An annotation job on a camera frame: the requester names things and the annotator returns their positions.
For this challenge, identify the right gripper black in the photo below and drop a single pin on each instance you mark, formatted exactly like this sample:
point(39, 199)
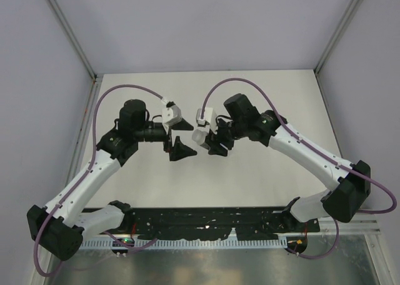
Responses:
point(217, 148)

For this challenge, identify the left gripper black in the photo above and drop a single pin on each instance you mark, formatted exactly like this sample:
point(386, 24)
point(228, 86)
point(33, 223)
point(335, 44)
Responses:
point(179, 150)

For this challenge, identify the white vitamin pill bottle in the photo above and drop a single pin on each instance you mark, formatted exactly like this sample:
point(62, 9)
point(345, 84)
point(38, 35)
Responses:
point(199, 137)

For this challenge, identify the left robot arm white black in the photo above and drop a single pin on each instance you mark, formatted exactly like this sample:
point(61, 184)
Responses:
point(59, 226)

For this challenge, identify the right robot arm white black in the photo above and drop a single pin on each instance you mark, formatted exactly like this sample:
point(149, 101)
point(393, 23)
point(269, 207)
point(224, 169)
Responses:
point(346, 184)

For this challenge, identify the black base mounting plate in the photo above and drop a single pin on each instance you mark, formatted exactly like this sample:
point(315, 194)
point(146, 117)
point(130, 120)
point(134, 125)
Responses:
point(213, 223)

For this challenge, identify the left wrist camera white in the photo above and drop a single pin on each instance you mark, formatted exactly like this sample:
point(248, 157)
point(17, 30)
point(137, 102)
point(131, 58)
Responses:
point(171, 115)

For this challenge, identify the left aluminium frame post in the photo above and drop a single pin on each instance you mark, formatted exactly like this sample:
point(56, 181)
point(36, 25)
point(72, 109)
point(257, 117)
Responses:
point(71, 37)

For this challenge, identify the aluminium frame post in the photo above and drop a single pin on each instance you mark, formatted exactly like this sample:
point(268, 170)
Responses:
point(71, 37)
point(344, 22)

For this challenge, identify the slotted grey cable duct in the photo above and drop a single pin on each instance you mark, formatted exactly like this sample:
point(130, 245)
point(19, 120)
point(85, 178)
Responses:
point(231, 242)

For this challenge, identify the right aluminium frame post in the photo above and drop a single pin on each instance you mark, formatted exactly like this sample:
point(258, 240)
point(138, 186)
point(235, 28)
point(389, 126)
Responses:
point(344, 22)

